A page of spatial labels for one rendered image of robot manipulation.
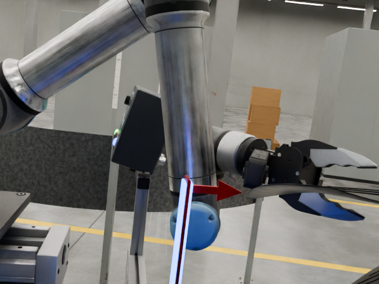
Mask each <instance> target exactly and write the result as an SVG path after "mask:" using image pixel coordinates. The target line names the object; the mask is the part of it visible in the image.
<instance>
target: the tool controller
mask: <svg viewBox="0 0 379 284"><path fill-rule="evenodd" d="M124 104H126V105H127V108H126V114H125V113H124V115H125V116H124V119H123V121H122V124H120V125H121V126H119V133H118V134H119V136H118V140H117V144H116V146H115V147H114V146H113V149H112V156H111V161H112V162H113V163H116V164H119V165H122V166H125V167H128V168H129V170H130V171H133V172H135V171H142V173H144V172H149V174H150V175H152V174H153V173H154V170H155V169H156V167H157V166H158V165H157V164H159V165H162V166H163V165H164V164H165V162H166V158H165V155H164V154H162V151H163V149H164V147H165V134H164V123H163V117H162V106H161V95H160V94H158V93H156V92H153V91H151V90H148V89H146V88H144V87H140V86H138V85H135V87H134V89H133V92H132V94H131V96H129V95H127V96H126V99H125V101H124Z"/></svg>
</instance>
